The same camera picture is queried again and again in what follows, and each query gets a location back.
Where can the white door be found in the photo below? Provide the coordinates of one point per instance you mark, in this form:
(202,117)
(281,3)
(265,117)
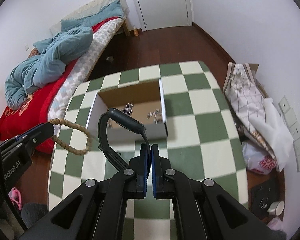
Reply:
(158,14)

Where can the small orange bottle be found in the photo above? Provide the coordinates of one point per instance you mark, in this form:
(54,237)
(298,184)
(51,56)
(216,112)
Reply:
(135,30)

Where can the green white checkered tablecloth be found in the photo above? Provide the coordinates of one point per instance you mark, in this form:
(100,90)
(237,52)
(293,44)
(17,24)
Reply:
(202,142)

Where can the white cardboard box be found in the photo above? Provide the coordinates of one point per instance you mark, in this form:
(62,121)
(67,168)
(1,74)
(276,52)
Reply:
(143,101)

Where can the red white plastic bag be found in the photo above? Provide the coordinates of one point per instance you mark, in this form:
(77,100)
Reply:
(257,160)

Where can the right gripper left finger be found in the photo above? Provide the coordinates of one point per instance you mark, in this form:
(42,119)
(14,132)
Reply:
(96,209)

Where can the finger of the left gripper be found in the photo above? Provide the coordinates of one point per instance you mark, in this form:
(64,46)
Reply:
(37,135)

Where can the blue crumpled blanket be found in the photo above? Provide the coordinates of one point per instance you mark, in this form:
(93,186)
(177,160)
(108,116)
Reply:
(54,54)

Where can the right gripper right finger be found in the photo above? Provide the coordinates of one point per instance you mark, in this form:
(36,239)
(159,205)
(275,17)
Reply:
(203,209)

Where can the white fabric sheet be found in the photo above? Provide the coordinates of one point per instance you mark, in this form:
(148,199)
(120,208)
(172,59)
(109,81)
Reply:
(275,133)

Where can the white cup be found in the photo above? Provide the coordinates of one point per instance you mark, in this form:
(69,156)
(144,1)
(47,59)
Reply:
(276,208)

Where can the white wall power strip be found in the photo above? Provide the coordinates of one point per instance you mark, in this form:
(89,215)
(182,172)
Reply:
(293,127)

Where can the black smart wristband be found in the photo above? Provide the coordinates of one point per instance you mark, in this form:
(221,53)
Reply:
(115,126)

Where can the pink slipper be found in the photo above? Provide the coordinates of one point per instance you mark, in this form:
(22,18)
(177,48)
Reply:
(15,197)

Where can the checkered grey bed cover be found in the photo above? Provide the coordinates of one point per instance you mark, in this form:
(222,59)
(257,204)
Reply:
(83,67)

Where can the floral patterned cloth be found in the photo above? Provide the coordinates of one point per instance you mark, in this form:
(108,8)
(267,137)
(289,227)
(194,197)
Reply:
(246,96)

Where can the bed with red sheet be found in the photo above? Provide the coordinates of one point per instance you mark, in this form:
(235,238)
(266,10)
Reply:
(40,88)

